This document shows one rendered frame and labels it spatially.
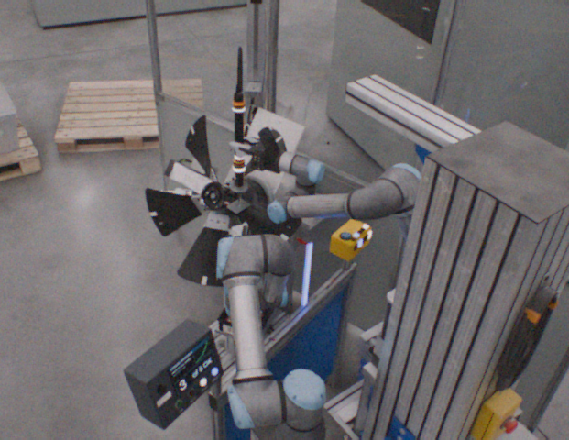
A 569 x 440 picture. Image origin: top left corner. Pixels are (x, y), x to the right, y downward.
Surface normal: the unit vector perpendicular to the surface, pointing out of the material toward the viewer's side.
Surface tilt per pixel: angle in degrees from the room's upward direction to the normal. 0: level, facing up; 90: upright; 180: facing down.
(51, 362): 0
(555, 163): 0
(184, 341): 15
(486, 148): 0
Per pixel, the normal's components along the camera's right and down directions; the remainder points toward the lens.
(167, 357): -0.16, -0.86
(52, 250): 0.04, -0.78
